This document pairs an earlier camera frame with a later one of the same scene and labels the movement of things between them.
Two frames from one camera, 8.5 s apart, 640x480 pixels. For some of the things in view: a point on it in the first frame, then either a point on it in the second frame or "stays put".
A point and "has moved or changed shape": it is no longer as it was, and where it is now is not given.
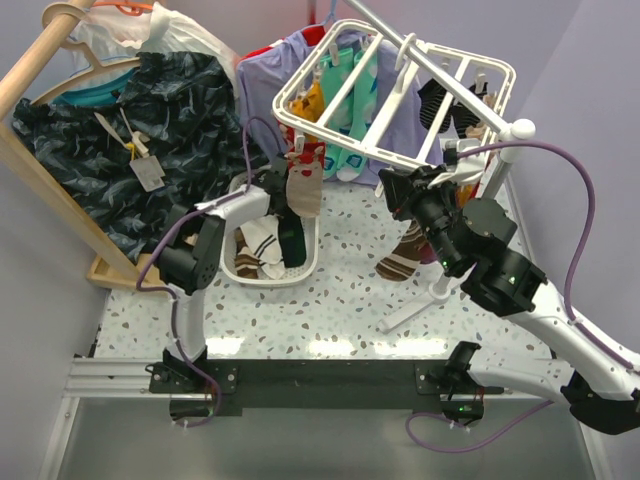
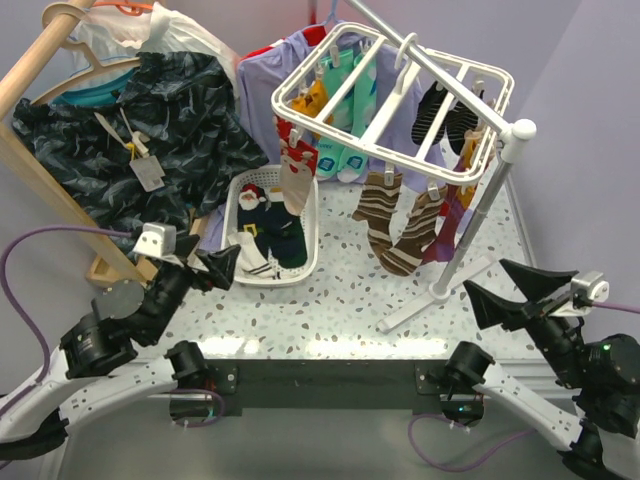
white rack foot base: (437, 293) stays put
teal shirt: (99, 96) stays put
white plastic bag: (107, 40) stays put
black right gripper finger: (421, 176) → (535, 282)
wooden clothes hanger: (131, 62) stays put
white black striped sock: (264, 236) → (250, 261)
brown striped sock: (246, 261) → (377, 203)
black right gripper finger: (397, 188) → (491, 311)
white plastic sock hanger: (350, 84) has moved or changed shape
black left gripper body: (281, 211) → (172, 284)
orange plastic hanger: (130, 8) stays put
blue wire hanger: (332, 13) stays put
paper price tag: (149, 172) stays put
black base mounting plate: (296, 386) stays put
